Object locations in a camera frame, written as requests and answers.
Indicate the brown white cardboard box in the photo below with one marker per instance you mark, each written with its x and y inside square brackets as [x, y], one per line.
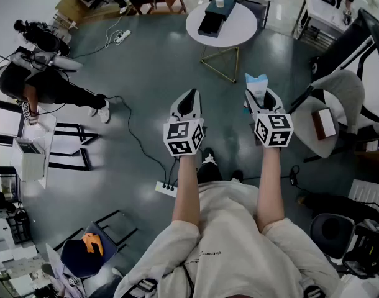
[324, 124]

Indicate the grey armchair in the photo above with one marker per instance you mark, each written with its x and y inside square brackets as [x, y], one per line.
[341, 92]

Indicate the white desk black frame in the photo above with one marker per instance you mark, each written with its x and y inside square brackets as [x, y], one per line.
[46, 129]

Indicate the person's left forearm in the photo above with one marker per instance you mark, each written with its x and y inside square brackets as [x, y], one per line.
[186, 191]

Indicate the white square appliance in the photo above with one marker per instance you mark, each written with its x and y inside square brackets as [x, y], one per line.
[28, 161]

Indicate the small white blue packet item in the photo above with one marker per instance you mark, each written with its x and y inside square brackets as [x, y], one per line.
[256, 87]

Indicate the navy blue chair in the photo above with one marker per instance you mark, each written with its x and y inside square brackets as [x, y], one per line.
[77, 256]

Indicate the person's black trouser leg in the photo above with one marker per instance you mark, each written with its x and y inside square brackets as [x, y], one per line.
[208, 172]

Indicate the person's right forearm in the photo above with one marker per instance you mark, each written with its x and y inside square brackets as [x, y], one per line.
[270, 185]

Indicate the orange cloth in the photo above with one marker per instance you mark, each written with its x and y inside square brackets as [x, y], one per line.
[93, 244]

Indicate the pale paper cup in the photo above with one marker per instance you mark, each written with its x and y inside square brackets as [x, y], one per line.
[219, 1]

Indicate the black equipment bag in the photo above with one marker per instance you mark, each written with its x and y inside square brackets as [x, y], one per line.
[368, 250]

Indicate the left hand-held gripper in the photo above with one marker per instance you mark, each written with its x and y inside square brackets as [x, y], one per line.
[180, 137]

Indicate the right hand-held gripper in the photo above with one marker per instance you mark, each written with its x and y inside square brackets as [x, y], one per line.
[274, 130]

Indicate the round white table gold legs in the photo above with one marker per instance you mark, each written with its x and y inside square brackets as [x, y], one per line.
[239, 29]

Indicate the white slatted crate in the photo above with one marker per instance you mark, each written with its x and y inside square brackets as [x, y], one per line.
[369, 194]

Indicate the black drawer box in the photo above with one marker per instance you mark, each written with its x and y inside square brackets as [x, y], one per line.
[217, 17]

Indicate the person's beige shirt torso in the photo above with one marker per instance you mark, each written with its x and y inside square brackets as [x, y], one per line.
[233, 247]

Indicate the person's black shoe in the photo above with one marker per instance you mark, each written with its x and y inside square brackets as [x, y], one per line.
[209, 154]

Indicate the large black white desk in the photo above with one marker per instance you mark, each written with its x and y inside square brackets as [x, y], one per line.
[354, 42]

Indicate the white power strip black plugs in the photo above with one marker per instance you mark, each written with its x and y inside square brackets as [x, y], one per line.
[165, 189]

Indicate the black office chair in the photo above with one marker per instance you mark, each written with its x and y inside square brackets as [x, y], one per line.
[43, 37]

